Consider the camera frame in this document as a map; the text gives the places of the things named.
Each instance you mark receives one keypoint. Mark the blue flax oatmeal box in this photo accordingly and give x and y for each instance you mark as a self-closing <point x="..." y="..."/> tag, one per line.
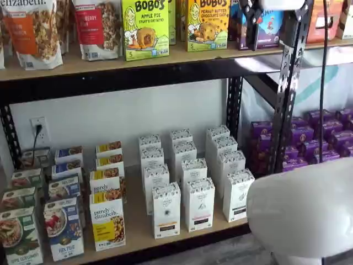
<point x="63" y="229"/>
<point x="63" y="187"/>
<point x="66" y="168"/>
<point x="67" y="153"/>

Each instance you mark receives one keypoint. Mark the granola bag orange label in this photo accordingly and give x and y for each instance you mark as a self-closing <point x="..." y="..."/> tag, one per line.
<point x="66" y="25"/>
<point x="30" y="36"/>

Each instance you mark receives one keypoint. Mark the white tea box pink strip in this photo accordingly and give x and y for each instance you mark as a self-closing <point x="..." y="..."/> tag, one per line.
<point x="194" y="171"/>
<point x="198" y="207"/>
<point x="180" y="135"/>
<point x="184" y="151"/>

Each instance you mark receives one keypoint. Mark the white plastic sheet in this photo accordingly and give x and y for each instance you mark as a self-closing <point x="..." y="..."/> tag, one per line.
<point x="309" y="85"/>

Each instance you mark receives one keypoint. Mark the yellow Bobo's peanut butter box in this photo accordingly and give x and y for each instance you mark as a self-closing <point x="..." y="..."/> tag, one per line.
<point x="207" y="27"/>

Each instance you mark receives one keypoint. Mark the white tea box dark strip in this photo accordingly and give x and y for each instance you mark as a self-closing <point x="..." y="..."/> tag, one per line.
<point x="224" y="145"/>
<point x="231" y="163"/>
<point x="237" y="198"/>
<point x="218" y="132"/>

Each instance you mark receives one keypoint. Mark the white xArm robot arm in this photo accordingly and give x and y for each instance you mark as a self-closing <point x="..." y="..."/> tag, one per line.
<point x="303" y="207"/>

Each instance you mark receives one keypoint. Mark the white tea box yellow strip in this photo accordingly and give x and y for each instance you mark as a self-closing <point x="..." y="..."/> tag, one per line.
<point x="150" y="142"/>
<point x="165" y="212"/>
<point x="154" y="179"/>
<point x="151" y="158"/>

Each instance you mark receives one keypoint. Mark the black metal shelf frame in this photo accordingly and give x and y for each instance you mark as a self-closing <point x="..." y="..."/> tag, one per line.
<point x="110" y="82"/>

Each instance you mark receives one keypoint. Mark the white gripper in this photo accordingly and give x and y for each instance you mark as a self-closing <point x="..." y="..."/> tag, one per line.
<point x="281" y="3"/>

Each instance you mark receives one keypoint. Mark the white brown snack box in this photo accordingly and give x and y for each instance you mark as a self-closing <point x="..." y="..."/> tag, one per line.
<point x="346" y="25"/>

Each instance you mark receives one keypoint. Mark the purely elizabeth yellow white box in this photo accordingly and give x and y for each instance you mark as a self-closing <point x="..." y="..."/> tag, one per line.
<point x="106" y="220"/>
<point x="109" y="163"/>
<point x="109" y="148"/>
<point x="103" y="182"/>

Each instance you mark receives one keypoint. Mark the granola bag red label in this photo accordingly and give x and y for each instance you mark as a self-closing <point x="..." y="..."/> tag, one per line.
<point x="93" y="30"/>

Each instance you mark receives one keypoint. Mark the green oatmeal box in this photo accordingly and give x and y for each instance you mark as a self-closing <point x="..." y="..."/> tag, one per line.
<point x="18" y="198"/>
<point x="36" y="158"/>
<point x="19" y="237"/>
<point x="26" y="179"/>

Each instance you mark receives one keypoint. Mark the purple blue ZBar box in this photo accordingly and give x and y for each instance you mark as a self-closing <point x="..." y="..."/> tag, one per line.
<point x="268" y="30"/>

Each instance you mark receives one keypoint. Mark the orange snack box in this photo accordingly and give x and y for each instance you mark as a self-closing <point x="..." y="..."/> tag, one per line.
<point x="315" y="27"/>

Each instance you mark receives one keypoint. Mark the white wall power outlet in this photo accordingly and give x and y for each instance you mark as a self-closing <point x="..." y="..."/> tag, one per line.
<point x="43" y="138"/>

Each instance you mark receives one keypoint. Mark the green Bobo's apple pie box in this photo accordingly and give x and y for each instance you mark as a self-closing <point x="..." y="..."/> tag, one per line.
<point x="172" y="22"/>
<point x="143" y="33"/>

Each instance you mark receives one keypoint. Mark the purple Annie's snack box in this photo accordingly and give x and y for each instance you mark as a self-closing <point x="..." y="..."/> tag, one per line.
<point x="313" y="147"/>
<point x="262" y="129"/>
<point x="302" y="135"/>
<point x="292" y="153"/>
<point x="262" y="164"/>
<point x="298" y="123"/>
<point x="333" y="129"/>
<point x="295" y="165"/>
<point x="314" y="116"/>
<point x="344" y="114"/>
<point x="262" y="145"/>
<point x="329" y="156"/>
<point x="342" y="138"/>

